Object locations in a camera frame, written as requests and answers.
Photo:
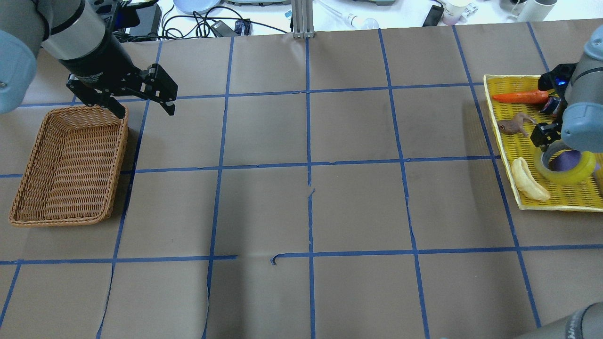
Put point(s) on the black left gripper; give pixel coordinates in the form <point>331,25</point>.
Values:
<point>96,60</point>

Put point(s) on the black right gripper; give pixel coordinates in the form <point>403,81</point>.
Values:
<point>541,133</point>

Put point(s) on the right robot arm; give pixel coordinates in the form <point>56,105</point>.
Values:
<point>578,126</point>

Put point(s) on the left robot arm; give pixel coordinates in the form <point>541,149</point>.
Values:
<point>72,32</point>

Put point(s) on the small labelled jar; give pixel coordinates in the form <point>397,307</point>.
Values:
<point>552,106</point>

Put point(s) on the brown toy lion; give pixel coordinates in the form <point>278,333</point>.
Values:
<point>516,124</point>

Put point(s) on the purple block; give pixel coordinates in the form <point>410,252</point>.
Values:
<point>564,161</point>

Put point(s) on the orange toy carrot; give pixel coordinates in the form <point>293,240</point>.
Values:
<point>532,97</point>

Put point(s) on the pale yellow toy banana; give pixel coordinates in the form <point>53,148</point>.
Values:
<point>525,182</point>

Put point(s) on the yellow plastic basket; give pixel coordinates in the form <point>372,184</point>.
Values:
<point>585,196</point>

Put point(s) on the black box device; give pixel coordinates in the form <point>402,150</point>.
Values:
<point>142,22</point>

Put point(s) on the light blue plate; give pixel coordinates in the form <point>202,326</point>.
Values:
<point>198,6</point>

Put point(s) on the brown wicker basket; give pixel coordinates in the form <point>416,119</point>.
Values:
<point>73,170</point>

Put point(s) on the black power adapter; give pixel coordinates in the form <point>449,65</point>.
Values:
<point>221,29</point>

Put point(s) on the white paper cup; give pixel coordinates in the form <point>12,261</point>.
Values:
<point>455,9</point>

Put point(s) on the black phone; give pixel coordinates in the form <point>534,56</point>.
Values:
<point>434,16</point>

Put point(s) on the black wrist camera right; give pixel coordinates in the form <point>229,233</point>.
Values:
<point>557,79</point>

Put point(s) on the aluminium frame post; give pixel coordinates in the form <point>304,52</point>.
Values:
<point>302,19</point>

